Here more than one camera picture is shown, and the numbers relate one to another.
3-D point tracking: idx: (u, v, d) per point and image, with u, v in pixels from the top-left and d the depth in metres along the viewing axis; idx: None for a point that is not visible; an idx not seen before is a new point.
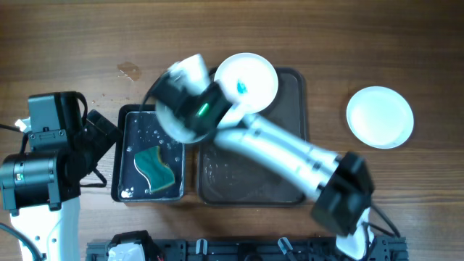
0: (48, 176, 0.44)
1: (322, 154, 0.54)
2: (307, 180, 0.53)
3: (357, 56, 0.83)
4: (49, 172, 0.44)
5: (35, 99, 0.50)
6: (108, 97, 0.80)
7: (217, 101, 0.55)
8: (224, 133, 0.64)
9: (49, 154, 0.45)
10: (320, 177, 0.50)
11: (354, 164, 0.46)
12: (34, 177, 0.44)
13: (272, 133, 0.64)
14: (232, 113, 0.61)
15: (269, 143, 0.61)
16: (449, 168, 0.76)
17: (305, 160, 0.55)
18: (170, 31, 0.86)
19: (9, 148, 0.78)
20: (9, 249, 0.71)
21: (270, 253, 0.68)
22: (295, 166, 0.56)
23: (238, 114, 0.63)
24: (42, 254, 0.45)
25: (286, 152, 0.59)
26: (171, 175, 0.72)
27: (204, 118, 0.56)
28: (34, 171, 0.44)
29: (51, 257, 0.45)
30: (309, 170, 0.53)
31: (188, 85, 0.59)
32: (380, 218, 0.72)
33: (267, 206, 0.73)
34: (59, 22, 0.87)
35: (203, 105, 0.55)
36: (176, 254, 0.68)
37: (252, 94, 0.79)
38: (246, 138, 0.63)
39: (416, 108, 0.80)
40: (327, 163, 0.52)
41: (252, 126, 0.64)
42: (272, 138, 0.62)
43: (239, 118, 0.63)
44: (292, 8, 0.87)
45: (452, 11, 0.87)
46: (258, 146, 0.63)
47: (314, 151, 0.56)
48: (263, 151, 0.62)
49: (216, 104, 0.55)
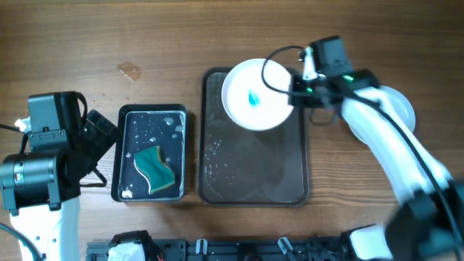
0: (48, 176, 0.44)
1: (434, 170, 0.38)
2: (406, 172, 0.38)
3: (356, 56, 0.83)
4: (49, 172, 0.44)
5: (35, 99, 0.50)
6: (108, 97, 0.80)
7: (339, 64, 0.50)
8: (348, 101, 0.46)
9: (49, 154, 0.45)
10: (441, 176, 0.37)
11: (425, 206, 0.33)
12: (35, 177, 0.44)
13: (381, 135, 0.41)
14: (370, 91, 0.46)
15: (394, 132, 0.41)
16: (449, 168, 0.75)
17: (420, 171, 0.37)
18: (170, 31, 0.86)
19: (8, 148, 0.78)
20: (9, 249, 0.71)
21: (270, 253, 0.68)
22: (401, 158, 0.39)
23: (333, 46, 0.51)
24: (43, 254, 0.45)
25: (396, 141, 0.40)
26: (171, 175, 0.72)
27: (349, 84, 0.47)
28: (34, 171, 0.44)
29: (51, 256, 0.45)
30: (417, 174, 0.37)
31: (332, 56, 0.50)
32: (379, 218, 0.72)
33: (268, 206, 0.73)
34: (59, 22, 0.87)
35: (326, 65, 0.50)
36: (176, 254, 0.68)
37: (267, 109, 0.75)
38: (356, 107, 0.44)
39: (417, 107, 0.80)
40: (434, 166, 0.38)
41: (370, 100, 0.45)
42: (378, 137, 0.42)
43: (360, 109, 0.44)
44: (292, 8, 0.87)
45: (452, 11, 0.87)
46: (383, 136, 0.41)
47: (410, 170, 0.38)
48: (387, 143, 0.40)
49: (336, 66, 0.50)
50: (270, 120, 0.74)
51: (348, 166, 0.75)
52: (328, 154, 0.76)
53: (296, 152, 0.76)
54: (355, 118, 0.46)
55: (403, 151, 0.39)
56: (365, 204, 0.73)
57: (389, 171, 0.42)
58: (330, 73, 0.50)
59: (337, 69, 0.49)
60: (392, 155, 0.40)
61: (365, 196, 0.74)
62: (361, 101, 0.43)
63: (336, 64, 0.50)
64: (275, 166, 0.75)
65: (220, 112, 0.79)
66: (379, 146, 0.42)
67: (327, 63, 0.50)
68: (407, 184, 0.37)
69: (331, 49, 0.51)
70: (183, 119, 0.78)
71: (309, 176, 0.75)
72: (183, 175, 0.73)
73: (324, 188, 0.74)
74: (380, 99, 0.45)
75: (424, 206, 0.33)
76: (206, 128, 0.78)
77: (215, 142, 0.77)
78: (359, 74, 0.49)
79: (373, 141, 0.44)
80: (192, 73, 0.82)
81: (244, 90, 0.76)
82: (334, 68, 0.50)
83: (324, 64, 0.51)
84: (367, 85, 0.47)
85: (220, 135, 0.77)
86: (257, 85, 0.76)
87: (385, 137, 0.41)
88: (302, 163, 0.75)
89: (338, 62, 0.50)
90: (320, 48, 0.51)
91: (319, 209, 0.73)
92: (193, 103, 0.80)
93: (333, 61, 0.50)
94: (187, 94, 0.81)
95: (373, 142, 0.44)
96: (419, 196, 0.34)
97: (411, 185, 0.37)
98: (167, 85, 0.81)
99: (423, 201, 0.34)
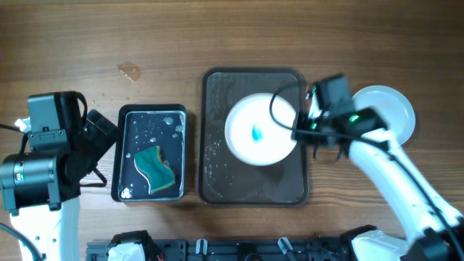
0: (48, 177, 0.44)
1: (444, 207, 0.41)
2: (415, 217, 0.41)
3: (356, 56, 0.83)
4: (49, 172, 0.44)
5: (34, 99, 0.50)
6: (108, 97, 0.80)
7: (344, 105, 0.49)
8: (356, 142, 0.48)
9: (48, 155, 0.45)
10: (451, 215, 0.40)
11: (438, 254, 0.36)
12: (35, 177, 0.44)
13: (390, 175, 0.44)
14: (379, 131, 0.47)
15: (400, 172, 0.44)
16: (449, 168, 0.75)
17: (428, 208, 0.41)
18: (170, 31, 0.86)
19: (8, 148, 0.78)
20: (9, 249, 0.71)
21: (270, 254, 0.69)
22: (411, 202, 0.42)
23: (337, 85, 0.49)
24: (43, 253, 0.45)
25: (404, 181, 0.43)
26: (171, 175, 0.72)
27: (354, 125, 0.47)
28: (33, 171, 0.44)
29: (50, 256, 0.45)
30: (424, 212, 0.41)
31: (336, 96, 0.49)
32: (379, 218, 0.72)
33: (268, 206, 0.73)
34: (59, 22, 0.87)
35: (331, 106, 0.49)
36: (176, 255, 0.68)
37: (271, 139, 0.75)
38: (364, 151, 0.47)
39: (417, 107, 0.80)
40: (445, 207, 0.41)
41: (378, 138, 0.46)
42: (386, 177, 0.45)
43: (367, 153, 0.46)
44: (292, 8, 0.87)
45: (452, 11, 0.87)
46: (391, 175, 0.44)
47: (418, 208, 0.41)
48: (395, 183, 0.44)
49: (341, 107, 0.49)
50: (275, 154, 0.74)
51: (349, 166, 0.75)
52: (328, 154, 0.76)
53: (296, 152, 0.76)
54: (362, 158, 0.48)
55: (411, 194, 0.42)
56: (365, 204, 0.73)
57: (396, 206, 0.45)
58: (337, 114, 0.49)
59: (342, 109, 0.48)
60: (400, 196, 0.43)
61: (365, 196, 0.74)
62: (367, 143, 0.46)
63: (342, 106, 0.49)
64: (274, 167, 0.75)
65: (220, 112, 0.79)
66: (386, 184, 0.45)
67: (331, 104, 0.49)
68: (418, 226, 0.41)
69: (336, 90, 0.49)
70: (183, 119, 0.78)
71: (309, 176, 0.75)
72: (183, 175, 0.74)
73: (324, 188, 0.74)
74: (388, 141, 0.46)
75: (438, 254, 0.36)
76: (206, 128, 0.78)
77: (215, 142, 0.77)
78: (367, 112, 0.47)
79: (377, 178, 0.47)
80: (192, 73, 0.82)
81: (247, 125, 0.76)
82: (340, 109, 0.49)
83: (329, 105, 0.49)
84: (374, 125, 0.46)
85: (220, 135, 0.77)
86: (262, 116, 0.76)
87: (394, 180, 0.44)
88: (302, 163, 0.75)
89: (343, 104, 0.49)
90: (323, 89, 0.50)
91: (319, 209, 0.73)
92: (193, 103, 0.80)
93: (338, 101, 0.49)
94: (187, 94, 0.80)
95: (379, 179, 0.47)
96: (434, 241, 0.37)
97: (421, 228, 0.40)
98: (167, 85, 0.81)
99: (437, 249, 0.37)
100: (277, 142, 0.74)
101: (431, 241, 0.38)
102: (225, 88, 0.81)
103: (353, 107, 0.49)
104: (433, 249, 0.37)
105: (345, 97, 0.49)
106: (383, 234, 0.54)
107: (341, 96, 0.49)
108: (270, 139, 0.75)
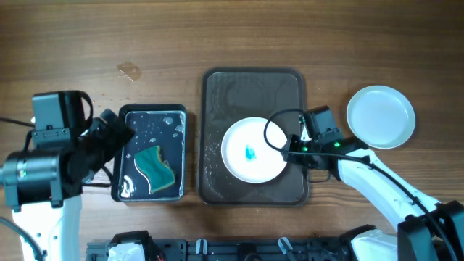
0: (50, 172, 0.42)
1: (423, 197, 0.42)
2: (401, 212, 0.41)
3: (356, 56, 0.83)
4: (52, 169, 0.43)
5: (38, 97, 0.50)
6: (108, 97, 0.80)
7: (330, 133, 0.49)
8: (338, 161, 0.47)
9: (52, 151, 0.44)
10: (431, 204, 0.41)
11: (420, 234, 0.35)
12: (35, 173, 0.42)
13: (370, 178, 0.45)
14: (356, 149, 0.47)
15: (381, 179, 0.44)
16: (449, 169, 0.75)
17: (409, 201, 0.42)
18: (170, 31, 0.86)
19: (9, 148, 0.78)
20: (9, 249, 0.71)
21: (270, 253, 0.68)
22: (393, 198, 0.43)
23: (325, 116, 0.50)
24: (43, 251, 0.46)
25: (382, 182, 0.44)
26: (171, 175, 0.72)
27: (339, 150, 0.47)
28: (35, 167, 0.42)
29: (51, 254, 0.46)
30: (407, 205, 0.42)
31: (322, 125, 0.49)
32: (379, 218, 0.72)
33: (268, 206, 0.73)
34: (59, 22, 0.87)
35: (318, 135, 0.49)
36: (176, 254, 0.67)
37: (264, 161, 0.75)
38: (342, 162, 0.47)
39: (417, 107, 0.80)
40: (425, 198, 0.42)
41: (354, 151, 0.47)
42: (367, 183, 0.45)
43: (346, 164, 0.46)
44: (292, 8, 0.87)
45: (452, 11, 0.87)
46: (370, 179, 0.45)
47: (400, 201, 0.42)
48: (375, 185, 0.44)
49: (327, 136, 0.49)
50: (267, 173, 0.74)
51: None
52: None
53: None
54: (342, 171, 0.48)
55: (391, 191, 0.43)
56: (365, 204, 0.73)
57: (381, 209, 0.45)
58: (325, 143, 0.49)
59: (330, 138, 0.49)
60: (383, 196, 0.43)
61: (365, 196, 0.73)
62: (349, 157, 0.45)
63: (328, 135, 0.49)
64: None
65: (220, 112, 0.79)
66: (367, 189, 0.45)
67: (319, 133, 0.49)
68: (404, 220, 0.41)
69: (324, 120, 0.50)
70: (183, 119, 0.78)
71: (309, 176, 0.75)
72: (183, 175, 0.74)
73: (324, 188, 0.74)
74: (367, 154, 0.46)
75: (421, 236, 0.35)
76: (206, 128, 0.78)
77: (215, 142, 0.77)
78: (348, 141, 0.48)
79: (359, 187, 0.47)
80: (192, 73, 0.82)
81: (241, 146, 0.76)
82: (326, 138, 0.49)
83: (316, 135, 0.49)
84: (354, 147, 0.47)
85: (220, 135, 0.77)
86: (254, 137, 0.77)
87: (373, 183, 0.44)
88: None
89: (330, 132, 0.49)
90: (312, 119, 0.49)
91: (319, 209, 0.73)
92: (193, 103, 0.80)
93: (325, 130, 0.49)
94: (187, 94, 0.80)
95: (361, 186, 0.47)
96: (415, 225, 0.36)
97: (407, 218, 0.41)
98: (167, 85, 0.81)
99: (418, 230, 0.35)
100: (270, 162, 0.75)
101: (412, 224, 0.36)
102: (225, 88, 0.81)
103: (338, 136, 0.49)
104: (420, 234, 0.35)
105: (331, 127, 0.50)
106: (382, 233, 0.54)
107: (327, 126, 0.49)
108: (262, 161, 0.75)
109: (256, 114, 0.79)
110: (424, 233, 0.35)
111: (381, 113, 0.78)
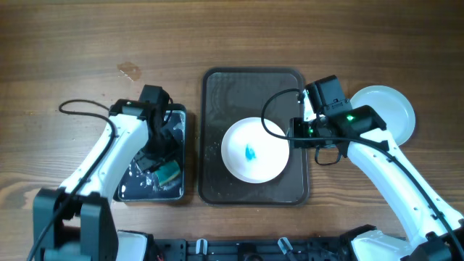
0: (142, 114, 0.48)
1: (447, 211, 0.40)
2: (420, 222, 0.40)
3: (356, 56, 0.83)
4: (142, 117, 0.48)
5: (150, 85, 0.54)
6: (108, 97, 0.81)
7: (338, 105, 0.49)
8: (352, 143, 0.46)
9: (145, 105, 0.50)
10: (455, 221, 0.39)
11: (438, 256, 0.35)
12: (129, 115, 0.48)
13: (391, 177, 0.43)
14: (375, 132, 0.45)
15: (401, 173, 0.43)
16: (449, 169, 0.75)
17: (431, 212, 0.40)
18: (170, 31, 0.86)
19: (8, 148, 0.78)
20: (9, 249, 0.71)
21: (270, 253, 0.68)
22: (413, 205, 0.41)
23: (331, 85, 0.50)
24: (116, 135, 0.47)
25: (404, 185, 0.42)
26: (176, 164, 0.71)
27: (352, 125, 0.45)
28: (130, 112, 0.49)
29: (120, 144, 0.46)
30: (428, 218, 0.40)
31: (329, 96, 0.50)
32: (379, 218, 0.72)
33: (268, 206, 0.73)
34: (59, 22, 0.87)
35: (326, 106, 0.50)
36: (176, 255, 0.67)
37: (264, 160, 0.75)
38: (363, 151, 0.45)
39: (417, 108, 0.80)
40: (450, 213, 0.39)
41: (377, 140, 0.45)
42: (388, 180, 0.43)
43: (366, 156, 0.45)
44: (292, 8, 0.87)
45: (452, 11, 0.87)
46: (391, 178, 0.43)
47: (420, 210, 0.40)
48: (396, 186, 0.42)
49: (334, 107, 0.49)
50: (267, 171, 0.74)
51: (349, 166, 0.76)
52: (328, 154, 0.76)
53: (296, 153, 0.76)
54: (361, 159, 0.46)
55: (412, 196, 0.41)
56: (365, 204, 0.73)
57: (399, 211, 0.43)
58: (332, 113, 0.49)
59: (337, 109, 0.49)
60: (403, 199, 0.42)
61: (365, 196, 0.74)
62: (367, 143, 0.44)
63: (336, 106, 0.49)
64: None
65: (220, 112, 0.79)
66: (387, 186, 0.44)
67: (326, 104, 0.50)
68: (422, 231, 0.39)
69: (330, 90, 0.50)
70: (183, 118, 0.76)
71: (309, 176, 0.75)
72: (183, 175, 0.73)
73: (324, 188, 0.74)
74: (386, 140, 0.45)
75: (439, 257, 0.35)
76: (206, 129, 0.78)
77: (215, 142, 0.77)
78: (362, 111, 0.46)
79: (378, 181, 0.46)
80: (192, 73, 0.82)
81: (242, 145, 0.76)
82: (335, 108, 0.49)
83: (323, 106, 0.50)
84: (371, 127, 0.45)
85: (220, 135, 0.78)
86: (256, 135, 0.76)
87: (394, 183, 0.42)
88: (302, 164, 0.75)
89: (337, 101, 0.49)
90: (317, 90, 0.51)
91: (319, 209, 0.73)
92: (193, 103, 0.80)
93: (332, 101, 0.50)
94: (187, 94, 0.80)
95: (380, 181, 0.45)
96: (434, 246, 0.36)
97: (427, 233, 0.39)
98: (167, 85, 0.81)
99: (438, 252, 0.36)
100: (270, 162, 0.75)
101: (435, 247, 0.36)
102: (225, 88, 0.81)
103: (347, 108, 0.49)
104: (439, 258, 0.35)
105: (339, 98, 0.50)
106: (382, 234, 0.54)
107: (338, 98, 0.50)
108: (263, 158, 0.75)
109: (255, 114, 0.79)
110: (444, 258, 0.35)
111: (383, 112, 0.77)
